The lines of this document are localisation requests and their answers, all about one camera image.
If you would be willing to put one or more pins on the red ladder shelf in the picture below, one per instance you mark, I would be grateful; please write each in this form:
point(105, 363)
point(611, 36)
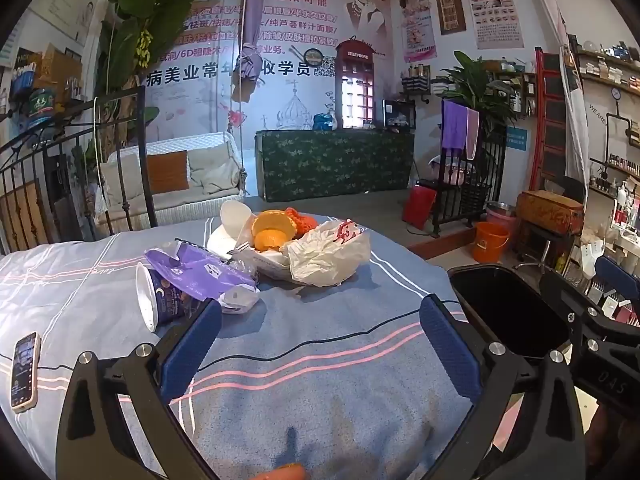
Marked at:
point(550, 120)

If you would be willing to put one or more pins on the wooden board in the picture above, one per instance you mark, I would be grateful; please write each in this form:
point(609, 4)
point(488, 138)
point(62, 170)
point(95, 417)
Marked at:
point(22, 220)

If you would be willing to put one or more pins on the pink basin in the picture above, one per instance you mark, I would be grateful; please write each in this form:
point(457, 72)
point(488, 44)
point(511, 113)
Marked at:
point(502, 217)

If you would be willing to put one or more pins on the purple snack wrapper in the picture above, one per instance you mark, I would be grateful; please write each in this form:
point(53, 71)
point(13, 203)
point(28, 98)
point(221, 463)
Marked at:
point(200, 267)

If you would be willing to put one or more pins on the banana plant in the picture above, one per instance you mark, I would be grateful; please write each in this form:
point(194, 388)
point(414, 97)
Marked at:
point(135, 20)

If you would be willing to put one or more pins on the wall shelf with bottles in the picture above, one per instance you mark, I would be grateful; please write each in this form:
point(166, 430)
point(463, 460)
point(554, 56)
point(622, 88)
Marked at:
point(607, 67)

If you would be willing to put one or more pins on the cardboard box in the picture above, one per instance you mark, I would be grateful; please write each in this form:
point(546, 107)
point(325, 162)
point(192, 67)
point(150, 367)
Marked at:
point(62, 67)

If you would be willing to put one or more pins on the crumpled white wrapper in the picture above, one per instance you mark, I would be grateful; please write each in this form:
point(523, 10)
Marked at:
point(240, 299)

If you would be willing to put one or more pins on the blue bag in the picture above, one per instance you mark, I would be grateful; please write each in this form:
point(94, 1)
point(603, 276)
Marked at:
point(324, 122)

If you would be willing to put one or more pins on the black stool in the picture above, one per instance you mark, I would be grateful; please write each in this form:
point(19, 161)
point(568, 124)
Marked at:
point(547, 247)

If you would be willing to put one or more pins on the green potted plant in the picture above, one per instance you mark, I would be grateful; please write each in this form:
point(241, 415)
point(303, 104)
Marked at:
point(480, 90)

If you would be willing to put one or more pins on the brown patterned suitcase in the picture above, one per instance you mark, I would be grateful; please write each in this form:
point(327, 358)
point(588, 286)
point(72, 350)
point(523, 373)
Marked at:
point(550, 212)

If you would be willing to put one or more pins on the black trash bin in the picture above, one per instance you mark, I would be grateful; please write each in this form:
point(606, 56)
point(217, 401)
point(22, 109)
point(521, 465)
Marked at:
point(510, 310)

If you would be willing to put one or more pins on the white wicker swing sofa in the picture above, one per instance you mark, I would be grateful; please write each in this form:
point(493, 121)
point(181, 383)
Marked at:
point(220, 205)

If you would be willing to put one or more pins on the black metal rack with towels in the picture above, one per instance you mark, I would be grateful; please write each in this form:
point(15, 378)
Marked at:
point(475, 200)

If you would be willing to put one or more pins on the beige pillow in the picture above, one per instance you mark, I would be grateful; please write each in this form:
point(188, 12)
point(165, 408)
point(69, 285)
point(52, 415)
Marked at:
point(122, 180)
point(215, 170)

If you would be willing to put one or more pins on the eyebrow chart wall poster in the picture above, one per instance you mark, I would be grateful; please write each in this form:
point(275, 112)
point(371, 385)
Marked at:
point(492, 5)

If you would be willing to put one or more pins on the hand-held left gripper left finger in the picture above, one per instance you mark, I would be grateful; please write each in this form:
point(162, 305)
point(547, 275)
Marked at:
point(192, 345)

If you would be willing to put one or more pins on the green patterned counter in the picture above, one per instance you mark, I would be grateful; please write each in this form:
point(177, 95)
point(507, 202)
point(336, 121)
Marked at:
point(335, 165)

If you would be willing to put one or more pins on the white plastic bag red print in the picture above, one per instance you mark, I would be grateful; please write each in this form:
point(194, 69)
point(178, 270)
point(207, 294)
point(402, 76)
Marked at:
point(330, 252)

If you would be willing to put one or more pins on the orange pillow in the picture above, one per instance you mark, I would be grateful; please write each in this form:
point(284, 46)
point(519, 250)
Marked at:
point(167, 172)

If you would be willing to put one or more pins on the pink woman wall poster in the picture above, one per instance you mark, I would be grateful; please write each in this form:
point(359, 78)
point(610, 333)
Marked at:
point(416, 15)

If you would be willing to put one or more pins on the blue striped bedsheet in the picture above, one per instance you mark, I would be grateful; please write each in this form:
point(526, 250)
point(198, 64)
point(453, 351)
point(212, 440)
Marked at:
point(310, 360)

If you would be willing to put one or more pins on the green paint tin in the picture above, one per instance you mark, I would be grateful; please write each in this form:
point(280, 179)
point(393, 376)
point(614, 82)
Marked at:
point(42, 107)

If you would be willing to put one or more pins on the black iron bed frame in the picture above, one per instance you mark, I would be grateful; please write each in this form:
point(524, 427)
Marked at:
point(135, 160)

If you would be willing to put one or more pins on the orange bucket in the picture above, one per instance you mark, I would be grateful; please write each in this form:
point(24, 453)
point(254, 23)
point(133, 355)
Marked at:
point(491, 242)

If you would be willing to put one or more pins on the dark purple yogurt cup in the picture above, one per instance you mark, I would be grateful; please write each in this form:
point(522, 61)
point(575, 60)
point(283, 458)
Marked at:
point(165, 305)

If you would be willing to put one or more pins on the large wall poster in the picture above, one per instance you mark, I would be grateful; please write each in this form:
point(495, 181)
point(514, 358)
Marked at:
point(300, 20)

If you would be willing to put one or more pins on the purple towel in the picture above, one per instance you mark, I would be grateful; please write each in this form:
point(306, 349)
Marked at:
point(455, 127)

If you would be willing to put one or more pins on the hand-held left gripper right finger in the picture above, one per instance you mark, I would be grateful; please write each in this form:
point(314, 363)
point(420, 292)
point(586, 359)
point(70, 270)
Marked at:
point(450, 345)

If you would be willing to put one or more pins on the black framed picture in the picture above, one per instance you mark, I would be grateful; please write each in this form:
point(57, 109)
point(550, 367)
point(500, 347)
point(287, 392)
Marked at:
point(399, 116)

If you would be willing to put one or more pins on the smartphone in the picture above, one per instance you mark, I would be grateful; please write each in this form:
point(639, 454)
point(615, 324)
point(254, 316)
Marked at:
point(25, 372)

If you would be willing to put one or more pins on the red telephone booth cabinet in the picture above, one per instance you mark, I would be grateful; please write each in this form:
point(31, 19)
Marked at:
point(355, 90)

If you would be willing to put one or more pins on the orange peel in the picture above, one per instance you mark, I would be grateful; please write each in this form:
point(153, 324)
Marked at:
point(272, 232)

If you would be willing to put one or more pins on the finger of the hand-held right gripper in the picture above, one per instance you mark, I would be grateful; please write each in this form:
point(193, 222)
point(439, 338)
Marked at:
point(620, 275)
point(565, 295)

